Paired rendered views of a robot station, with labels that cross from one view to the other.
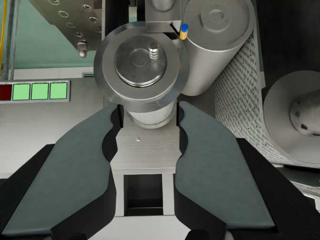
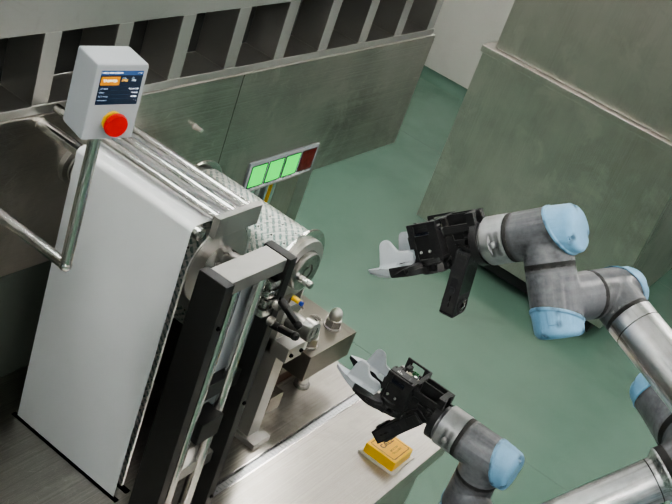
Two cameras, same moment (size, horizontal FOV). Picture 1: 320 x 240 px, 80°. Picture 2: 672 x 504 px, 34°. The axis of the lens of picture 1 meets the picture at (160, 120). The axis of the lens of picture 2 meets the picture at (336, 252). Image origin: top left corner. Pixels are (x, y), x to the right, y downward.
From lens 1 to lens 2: 175 cm
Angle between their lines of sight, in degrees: 63
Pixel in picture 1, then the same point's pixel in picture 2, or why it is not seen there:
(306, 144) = (228, 238)
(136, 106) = (311, 234)
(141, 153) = (197, 106)
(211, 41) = not seen: hidden behind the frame
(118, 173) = (228, 71)
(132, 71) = (313, 262)
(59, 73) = not seen: outside the picture
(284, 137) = (239, 238)
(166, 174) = (175, 76)
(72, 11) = not seen: hidden behind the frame
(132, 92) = (314, 246)
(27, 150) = (307, 88)
